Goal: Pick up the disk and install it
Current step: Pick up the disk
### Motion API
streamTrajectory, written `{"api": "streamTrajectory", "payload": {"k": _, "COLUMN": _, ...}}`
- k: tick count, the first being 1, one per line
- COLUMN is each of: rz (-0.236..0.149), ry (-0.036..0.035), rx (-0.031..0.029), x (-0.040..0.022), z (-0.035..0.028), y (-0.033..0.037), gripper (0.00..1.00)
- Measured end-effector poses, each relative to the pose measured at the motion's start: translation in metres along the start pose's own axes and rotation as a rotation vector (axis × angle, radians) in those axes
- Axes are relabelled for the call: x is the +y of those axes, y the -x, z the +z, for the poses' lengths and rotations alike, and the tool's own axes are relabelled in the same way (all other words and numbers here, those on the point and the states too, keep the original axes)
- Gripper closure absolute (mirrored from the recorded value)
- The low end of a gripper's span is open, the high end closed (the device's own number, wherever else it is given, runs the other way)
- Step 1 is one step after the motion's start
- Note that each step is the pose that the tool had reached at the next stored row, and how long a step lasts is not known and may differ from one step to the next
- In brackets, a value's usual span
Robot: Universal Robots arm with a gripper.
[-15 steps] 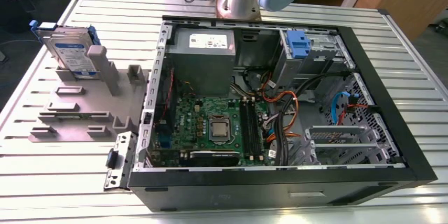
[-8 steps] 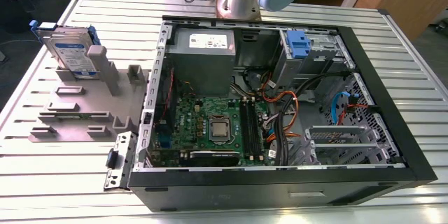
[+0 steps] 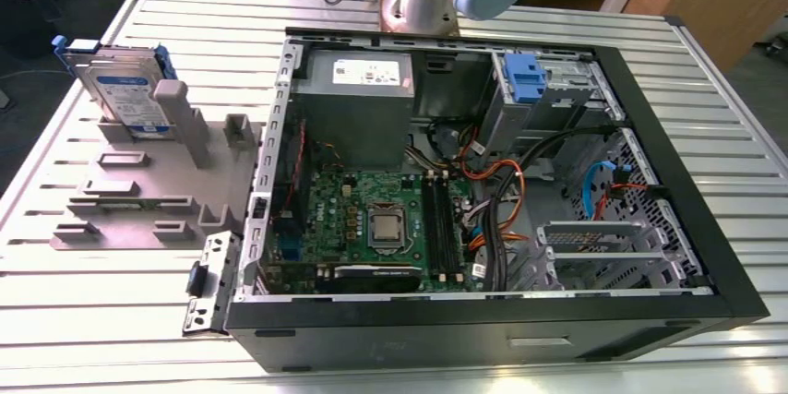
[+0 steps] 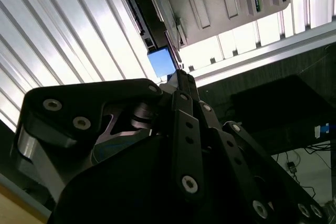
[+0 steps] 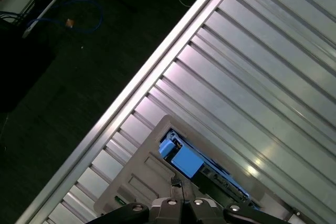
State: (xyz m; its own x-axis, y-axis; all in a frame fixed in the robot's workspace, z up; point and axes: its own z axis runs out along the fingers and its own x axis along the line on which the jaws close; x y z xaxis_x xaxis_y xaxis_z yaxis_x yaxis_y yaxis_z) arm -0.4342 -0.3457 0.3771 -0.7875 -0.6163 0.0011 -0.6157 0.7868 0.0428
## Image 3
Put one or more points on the CPU socket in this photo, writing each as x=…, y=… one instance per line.
x=384, y=246

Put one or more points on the hard disk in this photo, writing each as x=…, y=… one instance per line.
x=122, y=94

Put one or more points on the metal optical drive cage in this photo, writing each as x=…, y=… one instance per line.
x=553, y=103

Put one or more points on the green motherboard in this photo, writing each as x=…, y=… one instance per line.
x=344, y=191

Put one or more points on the black graphics card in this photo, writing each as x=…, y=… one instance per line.
x=374, y=276

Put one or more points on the black RAM slot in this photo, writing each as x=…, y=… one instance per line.
x=433, y=228
x=448, y=228
x=440, y=228

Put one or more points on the metal card retainer bracket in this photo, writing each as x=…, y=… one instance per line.
x=214, y=246

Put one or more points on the black PC case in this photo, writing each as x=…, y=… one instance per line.
x=430, y=343

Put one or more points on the blue plastic drive latch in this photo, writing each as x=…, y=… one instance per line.
x=522, y=85

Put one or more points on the green RAM stick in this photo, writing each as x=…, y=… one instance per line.
x=132, y=205

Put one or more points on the grey parts rack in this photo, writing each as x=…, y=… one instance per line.
x=160, y=209

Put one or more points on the grey power supply unit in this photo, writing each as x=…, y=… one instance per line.
x=350, y=126

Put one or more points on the metal disk bay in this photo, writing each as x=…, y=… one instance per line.
x=590, y=228

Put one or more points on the silver CPU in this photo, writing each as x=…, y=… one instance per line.
x=388, y=226

